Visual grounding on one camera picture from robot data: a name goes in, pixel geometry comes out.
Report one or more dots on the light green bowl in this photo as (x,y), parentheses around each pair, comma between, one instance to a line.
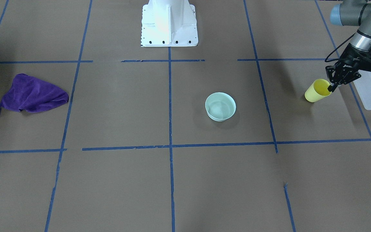
(220,106)

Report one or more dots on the yellow plastic cup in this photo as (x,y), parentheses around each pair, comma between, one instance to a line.
(317,90)

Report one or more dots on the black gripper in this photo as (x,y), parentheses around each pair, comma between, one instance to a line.
(349,62)

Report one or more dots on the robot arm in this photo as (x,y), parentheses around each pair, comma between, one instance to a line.
(354,13)

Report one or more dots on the purple cloth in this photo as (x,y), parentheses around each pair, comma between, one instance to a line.
(32,95)

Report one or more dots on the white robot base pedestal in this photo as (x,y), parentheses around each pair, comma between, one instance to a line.
(169,23)

